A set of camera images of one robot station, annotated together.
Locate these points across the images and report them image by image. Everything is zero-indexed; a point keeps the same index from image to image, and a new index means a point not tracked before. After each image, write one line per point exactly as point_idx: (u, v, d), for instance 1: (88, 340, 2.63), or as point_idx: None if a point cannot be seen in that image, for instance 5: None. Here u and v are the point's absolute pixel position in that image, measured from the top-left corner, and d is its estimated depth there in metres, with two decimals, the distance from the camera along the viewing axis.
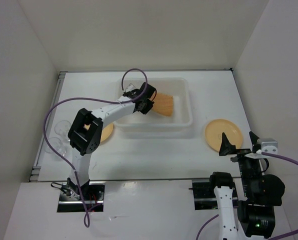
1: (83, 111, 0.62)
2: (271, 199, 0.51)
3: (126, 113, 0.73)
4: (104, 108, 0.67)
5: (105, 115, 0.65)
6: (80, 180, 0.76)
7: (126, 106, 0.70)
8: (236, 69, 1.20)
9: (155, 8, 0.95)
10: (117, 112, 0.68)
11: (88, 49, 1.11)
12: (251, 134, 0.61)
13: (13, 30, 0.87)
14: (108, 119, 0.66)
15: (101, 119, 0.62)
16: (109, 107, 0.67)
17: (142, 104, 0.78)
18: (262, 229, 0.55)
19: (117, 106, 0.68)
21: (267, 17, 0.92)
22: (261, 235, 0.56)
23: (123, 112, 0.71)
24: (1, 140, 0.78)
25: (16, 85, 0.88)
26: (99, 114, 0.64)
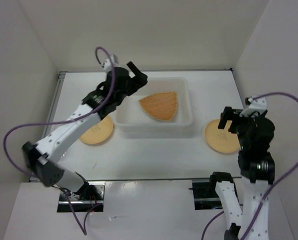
1: (26, 148, 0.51)
2: (262, 139, 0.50)
3: (90, 125, 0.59)
4: (54, 135, 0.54)
5: (53, 147, 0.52)
6: (76, 184, 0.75)
7: (84, 121, 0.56)
8: (236, 69, 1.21)
9: (155, 8, 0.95)
10: (73, 134, 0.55)
11: (88, 49, 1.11)
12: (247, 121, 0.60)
13: (13, 30, 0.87)
14: (62, 148, 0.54)
15: (46, 156, 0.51)
16: (60, 132, 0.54)
17: (115, 104, 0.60)
18: (263, 173, 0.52)
19: (71, 128, 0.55)
21: (267, 17, 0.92)
22: (266, 180, 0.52)
23: (86, 126, 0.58)
24: (1, 139, 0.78)
25: (16, 84, 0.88)
26: (46, 147, 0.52)
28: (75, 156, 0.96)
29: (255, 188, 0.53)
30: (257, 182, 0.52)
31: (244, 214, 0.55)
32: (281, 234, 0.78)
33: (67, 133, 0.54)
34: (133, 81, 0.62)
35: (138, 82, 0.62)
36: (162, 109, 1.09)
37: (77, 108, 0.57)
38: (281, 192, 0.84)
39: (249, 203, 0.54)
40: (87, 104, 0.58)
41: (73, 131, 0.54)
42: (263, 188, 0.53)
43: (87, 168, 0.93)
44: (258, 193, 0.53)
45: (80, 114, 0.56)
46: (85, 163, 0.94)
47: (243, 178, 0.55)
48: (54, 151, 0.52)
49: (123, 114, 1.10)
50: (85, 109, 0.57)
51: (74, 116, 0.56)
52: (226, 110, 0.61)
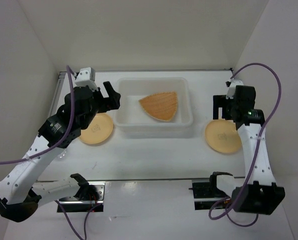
1: None
2: (246, 92, 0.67)
3: (51, 156, 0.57)
4: (11, 176, 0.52)
5: (11, 191, 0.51)
6: (72, 189, 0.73)
7: (42, 157, 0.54)
8: (236, 69, 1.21)
9: (155, 8, 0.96)
10: (32, 172, 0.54)
11: (88, 49, 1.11)
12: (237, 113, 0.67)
13: (13, 30, 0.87)
14: (22, 189, 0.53)
15: (5, 202, 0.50)
16: (17, 172, 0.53)
17: (78, 130, 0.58)
18: (254, 116, 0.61)
19: (28, 167, 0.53)
21: (267, 17, 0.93)
22: (258, 123, 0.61)
23: (46, 160, 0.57)
24: (1, 139, 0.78)
25: (16, 84, 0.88)
26: (6, 191, 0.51)
28: (75, 156, 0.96)
29: (249, 129, 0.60)
30: (250, 124, 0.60)
31: (247, 157, 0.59)
32: (281, 234, 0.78)
33: (26, 172, 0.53)
34: (103, 103, 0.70)
35: (109, 104, 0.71)
36: (162, 109, 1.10)
37: (33, 141, 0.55)
38: None
39: (247, 143, 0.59)
40: (43, 135, 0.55)
41: (31, 170, 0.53)
42: (257, 128, 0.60)
43: (87, 168, 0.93)
44: (254, 133, 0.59)
45: (36, 148, 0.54)
46: (85, 163, 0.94)
47: (240, 127, 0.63)
48: (12, 194, 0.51)
49: (123, 114, 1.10)
50: (42, 141, 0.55)
51: (29, 152, 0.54)
52: (214, 97, 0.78)
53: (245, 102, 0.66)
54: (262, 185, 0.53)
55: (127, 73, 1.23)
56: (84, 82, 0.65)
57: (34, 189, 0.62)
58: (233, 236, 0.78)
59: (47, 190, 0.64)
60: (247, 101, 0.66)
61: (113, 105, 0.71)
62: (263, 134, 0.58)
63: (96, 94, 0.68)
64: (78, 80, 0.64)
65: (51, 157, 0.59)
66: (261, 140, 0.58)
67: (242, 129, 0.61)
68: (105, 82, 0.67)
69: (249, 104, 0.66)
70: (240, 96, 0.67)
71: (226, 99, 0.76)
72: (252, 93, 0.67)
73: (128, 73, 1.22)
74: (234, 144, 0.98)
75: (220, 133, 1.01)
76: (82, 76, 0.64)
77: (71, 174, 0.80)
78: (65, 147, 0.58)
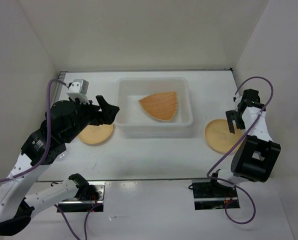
1: None
2: (248, 91, 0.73)
3: (37, 172, 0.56)
4: None
5: None
6: (71, 191, 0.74)
7: (26, 176, 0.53)
8: (236, 69, 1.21)
9: (155, 8, 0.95)
10: (16, 192, 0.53)
11: (88, 49, 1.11)
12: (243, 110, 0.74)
13: (13, 30, 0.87)
14: (9, 207, 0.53)
15: None
16: (1, 193, 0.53)
17: (62, 145, 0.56)
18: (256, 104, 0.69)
19: (12, 187, 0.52)
21: (267, 17, 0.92)
22: (258, 107, 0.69)
23: (31, 177, 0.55)
24: (1, 140, 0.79)
25: (16, 85, 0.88)
26: None
28: (75, 156, 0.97)
29: (251, 108, 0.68)
30: (253, 107, 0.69)
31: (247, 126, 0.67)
32: (281, 234, 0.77)
33: (10, 193, 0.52)
34: (95, 116, 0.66)
35: (101, 118, 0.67)
36: (162, 109, 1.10)
37: (17, 160, 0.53)
38: (281, 192, 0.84)
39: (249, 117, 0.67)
40: (26, 154, 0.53)
41: (15, 190, 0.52)
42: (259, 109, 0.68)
43: (87, 168, 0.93)
44: (255, 111, 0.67)
45: (20, 167, 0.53)
46: (85, 163, 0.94)
47: (244, 111, 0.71)
48: (0, 214, 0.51)
49: (123, 114, 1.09)
50: (25, 160, 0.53)
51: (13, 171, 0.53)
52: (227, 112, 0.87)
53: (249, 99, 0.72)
54: (260, 140, 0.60)
55: (127, 73, 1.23)
56: (74, 94, 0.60)
57: (27, 200, 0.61)
58: (233, 236, 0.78)
59: (41, 200, 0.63)
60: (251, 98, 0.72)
61: (106, 119, 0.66)
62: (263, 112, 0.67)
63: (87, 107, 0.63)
64: (69, 91, 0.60)
65: (38, 173, 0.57)
66: (261, 116, 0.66)
67: (246, 110, 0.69)
68: (98, 95, 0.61)
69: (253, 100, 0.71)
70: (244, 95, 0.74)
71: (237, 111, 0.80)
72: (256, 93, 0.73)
73: (128, 73, 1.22)
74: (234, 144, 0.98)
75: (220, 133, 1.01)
76: (74, 88, 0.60)
77: (71, 175, 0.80)
78: (49, 162, 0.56)
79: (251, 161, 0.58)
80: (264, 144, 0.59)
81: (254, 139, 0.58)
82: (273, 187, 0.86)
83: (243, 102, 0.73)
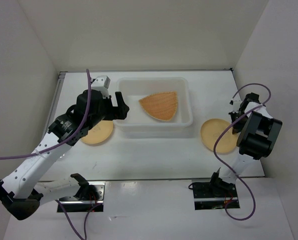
1: None
2: (250, 94, 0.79)
3: (59, 153, 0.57)
4: (19, 171, 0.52)
5: (19, 185, 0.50)
6: (72, 189, 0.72)
7: (51, 152, 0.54)
8: (236, 69, 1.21)
9: (155, 8, 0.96)
10: (40, 167, 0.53)
11: (88, 49, 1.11)
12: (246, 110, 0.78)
13: (13, 30, 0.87)
14: (29, 183, 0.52)
15: (12, 196, 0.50)
16: (26, 167, 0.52)
17: (86, 129, 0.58)
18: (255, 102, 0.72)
19: (37, 162, 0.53)
21: (267, 17, 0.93)
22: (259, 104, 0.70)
23: (53, 157, 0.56)
24: (1, 139, 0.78)
25: (16, 84, 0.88)
26: (14, 185, 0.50)
28: (75, 156, 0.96)
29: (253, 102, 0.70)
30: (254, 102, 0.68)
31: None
32: (281, 234, 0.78)
33: (34, 168, 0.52)
34: (111, 111, 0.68)
35: (116, 113, 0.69)
36: (162, 110, 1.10)
37: (43, 137, 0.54)
38: (281, 191, 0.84)
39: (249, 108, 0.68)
40: (53, 132, 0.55)
41: (40, 165, 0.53)
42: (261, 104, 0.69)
43: (87, 168, 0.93)
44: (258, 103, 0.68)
45: (46, 144, 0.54)
46: (85, 163, 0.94)
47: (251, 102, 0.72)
48: (20, 189, 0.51)
49: None
50: (51, 137, 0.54)
51: (39, 147, 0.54)
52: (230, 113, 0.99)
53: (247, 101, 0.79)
54: (264, 117, 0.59)
55: (127, 73, 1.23)
56: (98, 88, 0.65)
57: (36, 188, 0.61)
58: (233, 236, 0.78)
59: (49, 189, 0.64)
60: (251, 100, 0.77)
61: (120, 114, 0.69)
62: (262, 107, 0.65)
63: (107, 100, 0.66)
64: (93, 85, 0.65)
65: (59, 154, 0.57)
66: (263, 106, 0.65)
67: (249, 105, 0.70)
68: (117, 92, 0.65)
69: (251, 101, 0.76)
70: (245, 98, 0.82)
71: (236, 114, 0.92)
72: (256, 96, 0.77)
73: (128, 73, 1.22)
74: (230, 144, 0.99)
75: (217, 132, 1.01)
76: (99, 82, 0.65)
77: (71, 174, 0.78)
78: (73, 144, 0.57)
79: (256, 135, 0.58)
80: (267, 122, 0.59)
81: (259, 114, 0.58)
82: (273, 187, 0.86)
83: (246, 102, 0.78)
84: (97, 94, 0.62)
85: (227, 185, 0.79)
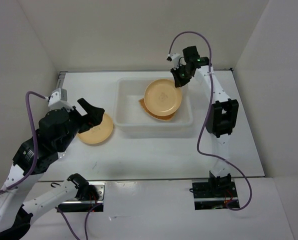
1: None
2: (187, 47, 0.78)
3: (31, 181, 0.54)
4: None
5: None
6: (71, 194, 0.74)
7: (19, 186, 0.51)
8: (236, 69, 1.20)
9: (154, 8, 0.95)
10: (11, 203, 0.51)
11: (88, 49, 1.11)
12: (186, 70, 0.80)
13: (13, 31, 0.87)
14: (7, 217, 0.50)
15: None
16: None
17: (54, 153, 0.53)
18: (202, 62, 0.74)
19: (7, 199, 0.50)
21: (267, 17, 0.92)
22: (205, 65, 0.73)
23: (25, 188, 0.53)
24: (0, 141, 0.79)
25: (16, 85, 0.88)
26: None
28: (75, 156, 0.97)
29: (201, 69, 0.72)
30: (201, 67, 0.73)
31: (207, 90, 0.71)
32: (281, 234, 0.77)
33: (5, 204, 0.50)
34: (83, 121, 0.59)
35: (90, 121, 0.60)
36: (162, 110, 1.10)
37: (10, 171, 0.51)
38: (281, 191, 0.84)
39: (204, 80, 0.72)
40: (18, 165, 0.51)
41: (10, 200, 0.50)
42: (207, 67, 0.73)
43: (87, 168, 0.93)
44: (206, 72, 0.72)
45: (13, 178, 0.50)
46: (85, 163, 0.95)
47: (195, 74, 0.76)
48: None
49: (123, 114, 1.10)
50: (17, 170, 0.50)
51: (7, 182, 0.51)
52: (171, 70, 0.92)
53: (191, 56, 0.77)
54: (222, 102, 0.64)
55: (126, 73, 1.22)
56: (57, 105, 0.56)
57: (25, 207, 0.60)
58: (233, 236, 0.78)
59: (40, 205, 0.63)
60: (194, 55, 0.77)
61: (95, 121, 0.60)
62: (212, 70, 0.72)
63: (75, 112, 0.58)
64: (50, 104, 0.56)
65: (33, 182, 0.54)
66: (212, 74, 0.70)
67: (197, 73, 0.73)
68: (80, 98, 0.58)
69: (195, 56, 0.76)
70: (186, 54, 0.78)
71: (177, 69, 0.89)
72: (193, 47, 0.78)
73: (128, 73, 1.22)
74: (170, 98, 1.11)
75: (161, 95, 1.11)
76: (53, 99, 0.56)
77: (71, 175, 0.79)
78: (43, 171, 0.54)
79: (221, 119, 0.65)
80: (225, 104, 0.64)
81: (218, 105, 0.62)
82: (272, 187, 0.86)
83: (189, 62, 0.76)
84: (64, 113, 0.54)
85: (227, 181, 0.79)
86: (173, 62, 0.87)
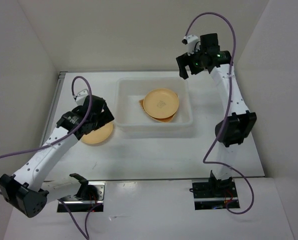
1: (6, 178, 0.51)
2: (209, 35, 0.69)
3: (68, 147, 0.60)
4: (31, 163, 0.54)
5: (33, 176, 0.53)
6: (75, 188, 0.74)
7: (62, 144, 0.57)
8: (236, 69, 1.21)
9: (155, 8, 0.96)
10: (51, 159, 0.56)
11: (88, 49, 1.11)
12: (203, 62, 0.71)
13: (13, 30, 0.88)
14: (43, 173, 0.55)
15: (26, 185, 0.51)
16: (37, 159, 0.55)
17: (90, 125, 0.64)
18: (222, 58, 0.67)
19: (49, 154, 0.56)
21: (267, 17, 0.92)
22: (226, 63, 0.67)
23: (62, 150, 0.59)
24: (1, 140, 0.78)
25: (16, 85, 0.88)
26: (26, 176, 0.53)
28: (75, 156, 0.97)
29: (220, 69, 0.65)
30: (221, 65, 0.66)
31: (224, 95, 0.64)
32: (281, 234, 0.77)
33: (46, 159, 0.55)
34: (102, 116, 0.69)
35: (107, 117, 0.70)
36: (161, 110, 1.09)
37: (53, 131, 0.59)
38: (281, 191, 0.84)
39: (221, 83, 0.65)
40: (62, 127, 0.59)
41: (51, 156, 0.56)
42: (227, 67, 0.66)
43: (87, 168, 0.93)
44: (225, 73, 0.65)
45: (56, 137, 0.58)
46: (85, 163, 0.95)
47: (212, 71, 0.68)
48: (34, 180, 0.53)
49: (123, 114, 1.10)
50: (61, 131, 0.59)
51: (50, 141, 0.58)
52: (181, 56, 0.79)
53: (211, 46, 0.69)
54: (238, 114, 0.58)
55: (127, 73, 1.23)
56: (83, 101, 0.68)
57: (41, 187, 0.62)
58: (233, 236, 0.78)
59: (52, 186, 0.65)
60: (214, 47, 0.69)
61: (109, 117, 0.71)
62: (232, 72, 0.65)
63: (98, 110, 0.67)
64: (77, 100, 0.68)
65: (68, 148, 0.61)
66: (232, 78, 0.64)
67: (214, 72, 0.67)
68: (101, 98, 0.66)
69: (216, 48, 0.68)
70: (206, 44, 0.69)
71: (189, 56, 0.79)
72: (215, 37, 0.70)
73: (128, 73, 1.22)
74: (168, 106, 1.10)
75: (159, 103, 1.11)
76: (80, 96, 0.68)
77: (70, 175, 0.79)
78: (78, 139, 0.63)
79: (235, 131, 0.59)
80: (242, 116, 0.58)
81: (235, 118, 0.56)
82: (273, 187, 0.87)
83: (208, 55, 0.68)
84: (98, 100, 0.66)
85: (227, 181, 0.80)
86: (188, 47, 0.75)
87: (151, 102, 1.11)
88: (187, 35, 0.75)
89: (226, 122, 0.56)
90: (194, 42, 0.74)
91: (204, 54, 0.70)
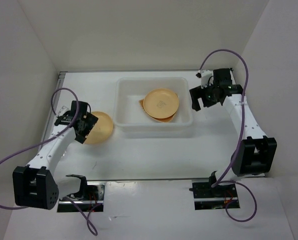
1: (20, 170, 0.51)
2: (220, 71, 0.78)
3: (69, 140, 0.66)
4: (41, 152, 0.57)
5: (47, 161, 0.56)
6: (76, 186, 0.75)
7: (65, 135, 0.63)
8: (235, 69, 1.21)
9: (155, 8, 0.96)
10: (59, 148, 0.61)
11: (88, 49, 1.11)
12: (218, 95, 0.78)
13: (14, 30, 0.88)
14: (54, 160, 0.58)
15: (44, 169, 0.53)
16: (47, 148, 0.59)
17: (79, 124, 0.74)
18: (233, 89, 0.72)
19: (57, 143, 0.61)
21: (267, 17, 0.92)
22: (238, 93, 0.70)
23: (65, 142, 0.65)
24: (0, 141, 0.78)
25: (16, 85, 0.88)
26: (41, 161, 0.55)
28: (75, 156, 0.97)
29: (232, 98, 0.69)
30: (233, 95, 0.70)
31: (237, 122, 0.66)
32: (281, 234, 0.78)
33: (55, 147, 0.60)
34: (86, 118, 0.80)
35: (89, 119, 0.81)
36: (161, 110, 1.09)
37: (53, 129, 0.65)
38: (281, 191, 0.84)
39: (234, 110, 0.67)
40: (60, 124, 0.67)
41: (59, 144, 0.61)
42: (239, 97, 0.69)
43: (86, 168, 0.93)
44: (237, 101, 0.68)
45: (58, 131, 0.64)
46: (85, 163, 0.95)
47: (225, 101, 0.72)
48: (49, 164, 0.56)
49: (123, 114, 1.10)
50: (61, 127, 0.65)
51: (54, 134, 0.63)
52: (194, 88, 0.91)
53: (223, 80, 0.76)
54: (254, 138, 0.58)
55: (127, 73, 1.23)
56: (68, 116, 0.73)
57: None
58: (233, 236, 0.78)
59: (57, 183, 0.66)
60: (226, 80, 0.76)
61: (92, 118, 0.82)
62: (245, 100, 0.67)
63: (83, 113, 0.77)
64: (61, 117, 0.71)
65: (69, 142, 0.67)
66: (245, 105, 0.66)
67: (227, 101, 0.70)
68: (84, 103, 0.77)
69: (227, 81, 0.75)
70: (218, 78, 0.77)
71: (202, 89, 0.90)
72: (228, 72, 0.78)
73: (128, 73, 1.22)
74: (168, 106, 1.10)
75: (159, 103, 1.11)
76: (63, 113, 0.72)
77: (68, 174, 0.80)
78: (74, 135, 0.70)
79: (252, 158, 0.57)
80: (259, 141, 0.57)
81: (251, 142, 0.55)
82: (272, 187, 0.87)
83: (221, 88, 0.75)
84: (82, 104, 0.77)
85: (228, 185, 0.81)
86: (202, 80, 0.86)
87: (151, 102, 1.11)
88: (202, 69, 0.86)
89: (242, 146, 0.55)
90: (207, 76, 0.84)
91: (217, 87, 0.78)
